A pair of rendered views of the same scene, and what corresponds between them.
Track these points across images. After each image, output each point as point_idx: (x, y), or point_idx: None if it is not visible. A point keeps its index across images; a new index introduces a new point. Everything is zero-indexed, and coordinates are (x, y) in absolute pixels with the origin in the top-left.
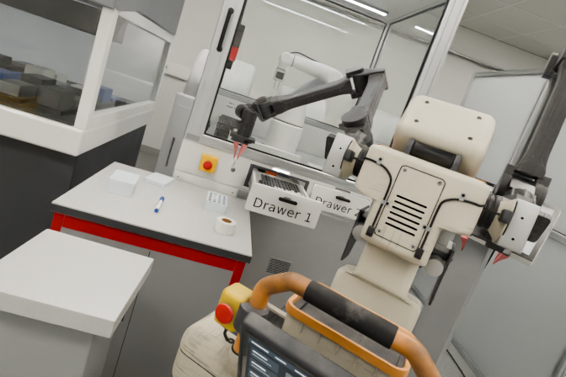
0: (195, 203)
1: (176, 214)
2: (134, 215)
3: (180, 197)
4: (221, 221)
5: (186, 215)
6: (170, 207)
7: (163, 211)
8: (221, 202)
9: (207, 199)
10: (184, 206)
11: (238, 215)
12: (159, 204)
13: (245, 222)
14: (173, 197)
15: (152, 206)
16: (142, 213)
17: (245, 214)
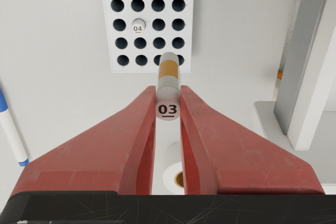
0: (82, 21)
1: (65, 138)
2: (2, 187)
3: (19, 4)
4: (174, 191)
5: (87, 128)
6: (35, 110)
7: (36, 143)
8: (167, 51)
9: (114, 56)
10: (63, 78)
11: (245, 27)
12: (11, 139)
13: (261, 71)
14: (3, 24)
15: (1, 133)
16: (9, 174)
17: None
